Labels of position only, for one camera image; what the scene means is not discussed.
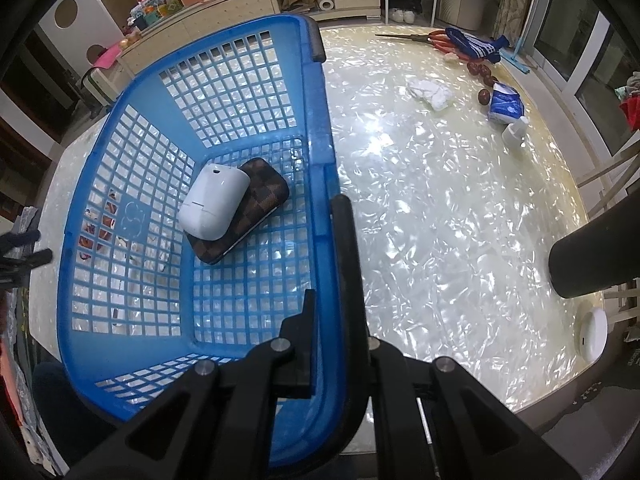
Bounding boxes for black cylinder handle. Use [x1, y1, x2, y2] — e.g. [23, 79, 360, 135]
[548, 193, 640, 298]

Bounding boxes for paper towel roll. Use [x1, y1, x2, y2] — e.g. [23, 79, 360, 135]
[317, 0, 335, 12]

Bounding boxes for blue tissue pack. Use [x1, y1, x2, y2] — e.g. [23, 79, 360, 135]
[488, 82, 525, 125]

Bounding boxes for brown checkered glasses case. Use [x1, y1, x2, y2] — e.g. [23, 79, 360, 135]
[183, 157, 290, 264]

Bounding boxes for red date fruit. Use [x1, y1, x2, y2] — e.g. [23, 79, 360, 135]
[466, 62, 480, 76]
[477, 89, 491, 106]

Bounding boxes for blue plastic basket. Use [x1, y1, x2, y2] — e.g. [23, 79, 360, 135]
[56, 14, 346, 466]

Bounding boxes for white round device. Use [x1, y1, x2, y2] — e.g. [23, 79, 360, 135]
[578, 308, 608, 363]

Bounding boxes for blue striped sock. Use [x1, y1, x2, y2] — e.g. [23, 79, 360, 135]
[445, 27, 510, 64]

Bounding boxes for beige suitcase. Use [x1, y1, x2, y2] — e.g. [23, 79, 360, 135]
[81, 63, 131, 106]

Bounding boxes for crumpled white tissue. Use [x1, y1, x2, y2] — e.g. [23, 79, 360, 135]
[408, 79, 452, 112]

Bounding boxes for cream tv cabinet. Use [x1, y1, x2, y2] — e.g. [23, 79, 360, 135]
[117, 0, 381, 77]

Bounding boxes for red handled scissors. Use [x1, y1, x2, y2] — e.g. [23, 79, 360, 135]
[376, 29, 471, 62]

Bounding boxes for small white bottle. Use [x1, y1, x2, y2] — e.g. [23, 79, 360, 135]
[501, 116, 529, 150]

